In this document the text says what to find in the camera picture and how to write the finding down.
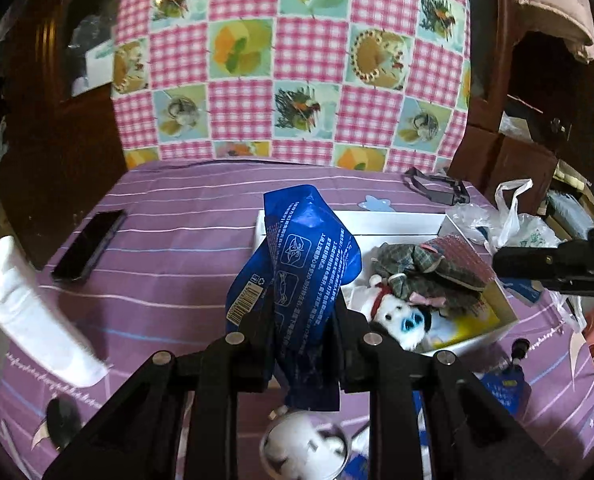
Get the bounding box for plaid cloth doll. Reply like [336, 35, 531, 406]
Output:
[369, 242, 486, 311]

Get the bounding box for pink checkered printed cloth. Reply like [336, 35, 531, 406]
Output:
[111, 0, 474, 173]

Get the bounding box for pile of boxes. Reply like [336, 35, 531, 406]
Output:
[539, 159, 594, 242]

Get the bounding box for white round plush toy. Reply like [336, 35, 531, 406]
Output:
[259, 407, 353, 480]

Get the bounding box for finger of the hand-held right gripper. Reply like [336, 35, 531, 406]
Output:
[492, 244, 568, 282]

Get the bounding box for dark wooden cabinet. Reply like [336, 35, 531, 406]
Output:
[0, 0, 129, 272]

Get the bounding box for white sock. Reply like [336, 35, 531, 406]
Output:
[0, 235, 109, 387]

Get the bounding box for black smartphone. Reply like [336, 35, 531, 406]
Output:
[51, 209, 128, 282]

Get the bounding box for purple striped bedsheet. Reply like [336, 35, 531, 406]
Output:
[0, 159, 594, 480]

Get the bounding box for black disc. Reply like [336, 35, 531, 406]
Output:
[46, 397, 83, 449]

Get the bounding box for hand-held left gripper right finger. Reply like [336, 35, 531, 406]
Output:
[328, 301, 564, 480]

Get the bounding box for yellow packet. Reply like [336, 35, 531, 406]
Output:
[447, 304, 498, 342]

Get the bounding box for small blue box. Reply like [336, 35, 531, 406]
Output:
[478, 364, 532, 417]

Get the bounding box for white cardboard box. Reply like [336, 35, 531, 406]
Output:
[254, 209, 520, 361]

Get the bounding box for white plush dog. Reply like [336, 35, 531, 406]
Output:
[367, 275, 436, 352]

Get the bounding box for brown wooden cabinet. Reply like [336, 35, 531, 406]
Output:
[448, 0, 560, 202]

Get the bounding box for clear plastic bag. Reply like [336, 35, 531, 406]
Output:
[449, 178, 588, 334]

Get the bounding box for blue flower cutout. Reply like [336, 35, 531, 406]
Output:
[358, 195, 396, 213]

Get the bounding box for blue plastic packet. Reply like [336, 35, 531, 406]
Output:
[226, 184, 363, 413]

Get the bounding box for beige padded jacket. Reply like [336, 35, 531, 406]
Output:
[514, 0, 594, 64]

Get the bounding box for black goggles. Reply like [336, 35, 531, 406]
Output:
[403, 166, 471, 206]

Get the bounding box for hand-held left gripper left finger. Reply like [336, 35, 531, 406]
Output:
[42, 299, 279, 480]

